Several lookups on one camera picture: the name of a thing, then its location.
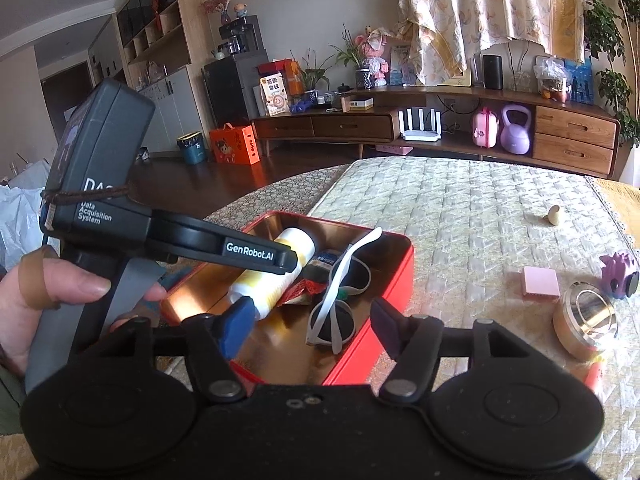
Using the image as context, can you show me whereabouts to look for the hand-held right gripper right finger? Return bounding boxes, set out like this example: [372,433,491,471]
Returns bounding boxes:
[370,299,543,404]

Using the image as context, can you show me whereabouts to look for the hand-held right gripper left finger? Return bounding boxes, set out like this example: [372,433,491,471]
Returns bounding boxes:
[75,296,257,403]

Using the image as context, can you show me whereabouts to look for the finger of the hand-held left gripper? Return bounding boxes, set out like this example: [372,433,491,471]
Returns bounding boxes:
[145,210,301,277]

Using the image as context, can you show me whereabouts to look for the red metal tin box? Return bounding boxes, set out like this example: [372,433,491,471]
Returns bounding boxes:
[160,211,415,387]

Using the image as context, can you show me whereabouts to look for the white and yellow bottle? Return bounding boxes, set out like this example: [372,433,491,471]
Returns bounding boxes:
[227,227,317,320]

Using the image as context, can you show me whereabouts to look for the white sunglasses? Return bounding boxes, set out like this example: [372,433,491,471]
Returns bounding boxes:
[306,227,383,356]

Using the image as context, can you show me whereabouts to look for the red snack packet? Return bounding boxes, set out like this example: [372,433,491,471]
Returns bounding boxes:
[285,279,328,307]

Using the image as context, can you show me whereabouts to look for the purple spiky toy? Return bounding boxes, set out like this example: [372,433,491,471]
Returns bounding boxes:
[599,251,640,301]

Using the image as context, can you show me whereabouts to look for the person's left hand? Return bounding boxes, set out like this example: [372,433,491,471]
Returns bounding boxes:
[0,250,168,376]

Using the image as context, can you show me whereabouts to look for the teal bucket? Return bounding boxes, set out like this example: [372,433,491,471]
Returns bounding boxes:
[177,131,208,165]

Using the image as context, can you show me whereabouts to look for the white plastic bag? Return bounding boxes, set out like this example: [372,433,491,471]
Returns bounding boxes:
[0,160,48,271]

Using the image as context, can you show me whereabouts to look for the orange gift box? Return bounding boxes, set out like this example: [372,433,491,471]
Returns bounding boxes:
[209,123,262,166]

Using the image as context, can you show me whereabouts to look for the cream quilted table mat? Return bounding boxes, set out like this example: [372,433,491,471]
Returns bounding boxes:
[230,156,640,480]

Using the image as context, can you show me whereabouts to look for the black mini fridge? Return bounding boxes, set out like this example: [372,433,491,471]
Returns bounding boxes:
[202,49,271,128]

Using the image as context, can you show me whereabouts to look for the white snack bag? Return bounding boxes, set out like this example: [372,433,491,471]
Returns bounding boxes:
[259,75,291,117]

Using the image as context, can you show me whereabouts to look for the small potted plant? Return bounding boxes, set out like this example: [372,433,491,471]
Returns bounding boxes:
[290,50,331,106]

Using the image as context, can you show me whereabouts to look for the red gift box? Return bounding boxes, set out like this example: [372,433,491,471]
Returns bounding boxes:
[257,60,303,96]

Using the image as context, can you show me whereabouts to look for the white router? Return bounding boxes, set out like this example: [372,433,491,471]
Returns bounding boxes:
[398,107,443,142]

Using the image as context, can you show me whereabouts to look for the black coffee machine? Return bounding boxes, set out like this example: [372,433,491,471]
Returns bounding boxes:
[218,16,264,56]

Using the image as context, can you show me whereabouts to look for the potted orchid plant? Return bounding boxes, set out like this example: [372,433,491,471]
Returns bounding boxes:
[330,24,373,90]

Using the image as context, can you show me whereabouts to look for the pink toy suitcase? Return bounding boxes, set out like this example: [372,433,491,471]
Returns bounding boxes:
[471,106,501,148]

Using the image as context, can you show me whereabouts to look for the purple kettlebell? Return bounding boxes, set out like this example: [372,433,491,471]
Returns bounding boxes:
[500,104,532,155]

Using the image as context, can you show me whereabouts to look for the pink plush doll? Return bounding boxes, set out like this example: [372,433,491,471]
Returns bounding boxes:
[356,25,391,87]

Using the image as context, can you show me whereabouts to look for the illustrated picture board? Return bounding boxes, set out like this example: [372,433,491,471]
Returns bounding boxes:
[390,45,416,86]

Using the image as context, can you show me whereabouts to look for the yellow table runner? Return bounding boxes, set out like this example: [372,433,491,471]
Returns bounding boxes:
[590,177,640,251]

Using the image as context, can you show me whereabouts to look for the black cylindrical speaker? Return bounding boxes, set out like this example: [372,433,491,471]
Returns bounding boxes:
[482,53,504,91]

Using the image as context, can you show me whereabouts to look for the wooden tv cabinet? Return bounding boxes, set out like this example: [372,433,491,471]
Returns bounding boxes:
[250,85,621,179]

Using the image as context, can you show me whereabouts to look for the white fan-shaped ornament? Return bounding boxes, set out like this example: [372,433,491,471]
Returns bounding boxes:
[505,40,553,93]

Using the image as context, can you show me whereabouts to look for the plastic bag of fruit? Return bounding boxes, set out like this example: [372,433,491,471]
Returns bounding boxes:
[535,57,571,102]

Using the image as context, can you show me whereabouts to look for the blue picture card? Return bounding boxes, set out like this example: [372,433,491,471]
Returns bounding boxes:
[565,58,596,105]

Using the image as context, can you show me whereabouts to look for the floral cover cloth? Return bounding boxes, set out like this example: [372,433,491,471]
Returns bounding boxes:
[398,0,593,86]

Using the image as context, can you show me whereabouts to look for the tall potted tree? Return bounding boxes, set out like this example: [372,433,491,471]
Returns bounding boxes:
[582,0,640,148]

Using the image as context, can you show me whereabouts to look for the brown wrist cord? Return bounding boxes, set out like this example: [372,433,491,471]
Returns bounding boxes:
[42,185,131,207]

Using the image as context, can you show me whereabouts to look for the wooden wall cabinet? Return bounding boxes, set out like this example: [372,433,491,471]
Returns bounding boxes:
[87,0,206,156]

